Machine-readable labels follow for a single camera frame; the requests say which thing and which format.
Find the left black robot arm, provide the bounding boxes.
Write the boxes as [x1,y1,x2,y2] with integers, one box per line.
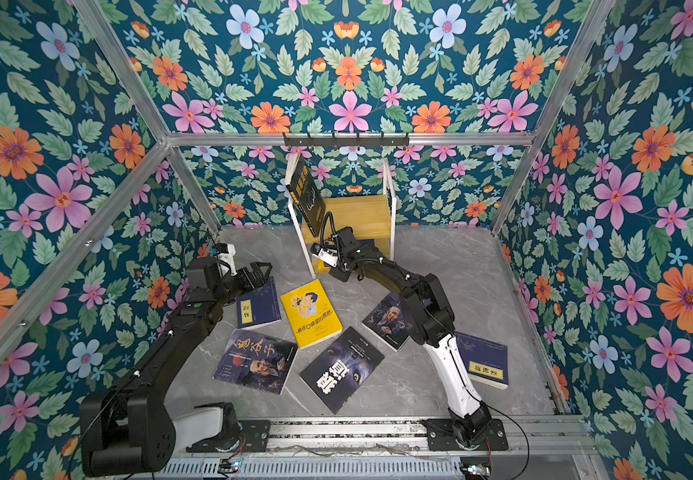
[78,257,272,477]

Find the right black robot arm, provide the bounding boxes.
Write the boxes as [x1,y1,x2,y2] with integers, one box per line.
[320,227,492,449]

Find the navy book far left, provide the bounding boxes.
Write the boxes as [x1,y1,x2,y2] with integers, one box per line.
[236,277,282,330]

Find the navy book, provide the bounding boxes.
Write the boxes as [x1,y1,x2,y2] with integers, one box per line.
[236,277,282,330]
[456,332,510,390]

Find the white wooden two-tier shelf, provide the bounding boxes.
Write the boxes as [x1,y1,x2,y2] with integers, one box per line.
[284,154,398,277]

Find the yellow cartoon cover book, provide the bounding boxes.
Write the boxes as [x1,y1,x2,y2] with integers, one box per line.
[280,279,344,349]

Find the dark portrait book right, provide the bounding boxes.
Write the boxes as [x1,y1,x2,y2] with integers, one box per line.
[363,293,410,351]

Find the dark portrait book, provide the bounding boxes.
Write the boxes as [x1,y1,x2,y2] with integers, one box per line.
[212,329,298,395]
[363,293,410,351]

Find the black book leaning on shelf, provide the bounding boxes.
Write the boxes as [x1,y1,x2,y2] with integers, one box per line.
[284,156,326,237]

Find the dark portrait book front left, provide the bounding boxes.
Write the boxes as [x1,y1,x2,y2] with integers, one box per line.
[212,329,298,395]

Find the black book white characters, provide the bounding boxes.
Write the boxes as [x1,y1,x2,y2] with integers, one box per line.
[300,327,385,414]

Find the navy book far right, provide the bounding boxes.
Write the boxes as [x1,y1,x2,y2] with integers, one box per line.
[456,332,510,390]

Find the black hook rail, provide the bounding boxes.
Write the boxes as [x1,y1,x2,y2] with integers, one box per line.
[282,133,411,148]

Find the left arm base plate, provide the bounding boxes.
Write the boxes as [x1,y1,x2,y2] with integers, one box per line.
[186,420,272,454]

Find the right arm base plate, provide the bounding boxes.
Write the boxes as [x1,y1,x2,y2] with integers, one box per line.
[421,419,509,452]

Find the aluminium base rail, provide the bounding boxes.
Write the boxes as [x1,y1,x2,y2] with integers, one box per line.
[102,416,597,460]

